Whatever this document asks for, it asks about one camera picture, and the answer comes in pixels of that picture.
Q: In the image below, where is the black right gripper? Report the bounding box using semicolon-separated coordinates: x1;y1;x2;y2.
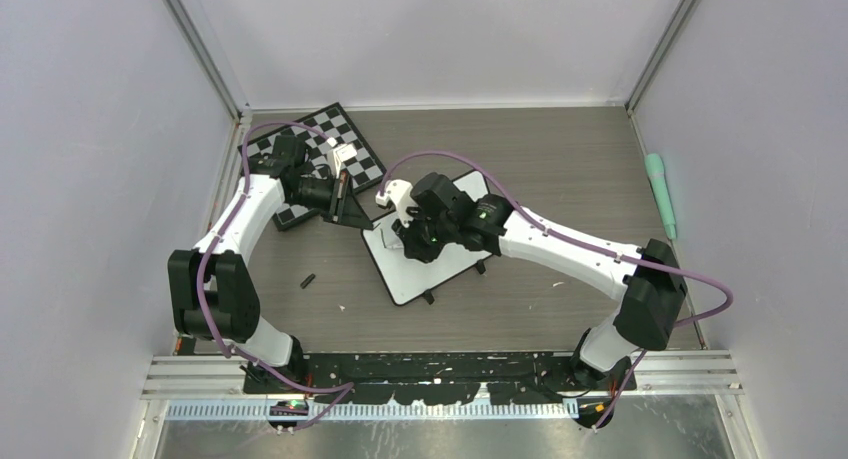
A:
393;202;456;263

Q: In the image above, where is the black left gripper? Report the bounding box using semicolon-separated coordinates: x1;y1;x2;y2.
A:
288;172;374;230

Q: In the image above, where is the white whiteboard marker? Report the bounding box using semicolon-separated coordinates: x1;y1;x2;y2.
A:
380;229;404;250

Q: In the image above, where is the small black-framed whiteboard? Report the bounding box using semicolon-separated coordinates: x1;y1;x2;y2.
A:
362;170;512;306

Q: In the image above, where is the black marker cap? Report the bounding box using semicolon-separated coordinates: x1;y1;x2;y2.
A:
299;273;316;289

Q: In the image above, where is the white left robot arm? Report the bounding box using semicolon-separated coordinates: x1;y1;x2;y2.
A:
167;136;372;393

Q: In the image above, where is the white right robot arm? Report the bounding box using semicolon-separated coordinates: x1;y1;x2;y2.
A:
376;173;687;390

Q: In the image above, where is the black white chessboard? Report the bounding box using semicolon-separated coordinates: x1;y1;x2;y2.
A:
247;102;386;231

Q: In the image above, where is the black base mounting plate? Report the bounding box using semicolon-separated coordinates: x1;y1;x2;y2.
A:
283;352;632;406

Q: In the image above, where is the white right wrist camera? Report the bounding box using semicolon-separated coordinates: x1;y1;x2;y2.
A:
375;180;417;222

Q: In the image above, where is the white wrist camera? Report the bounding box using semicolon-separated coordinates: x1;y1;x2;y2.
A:
375;180;417;222
326;137;357;178

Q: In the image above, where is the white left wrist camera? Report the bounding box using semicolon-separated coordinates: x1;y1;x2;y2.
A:
326;137;357;178

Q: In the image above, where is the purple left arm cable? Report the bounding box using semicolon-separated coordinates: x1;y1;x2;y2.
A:
196;120;356;432

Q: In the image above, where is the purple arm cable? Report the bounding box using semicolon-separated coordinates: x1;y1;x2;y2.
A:
196;120;356;432
380;150;735;432

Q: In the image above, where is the mint green handle tool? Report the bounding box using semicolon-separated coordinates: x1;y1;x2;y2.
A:
645;153;677;240

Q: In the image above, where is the white slotted cable duct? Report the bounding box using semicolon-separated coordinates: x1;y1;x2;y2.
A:
165;398;579;422

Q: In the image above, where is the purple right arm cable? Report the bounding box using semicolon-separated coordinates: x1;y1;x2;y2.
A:
380;150;735;432

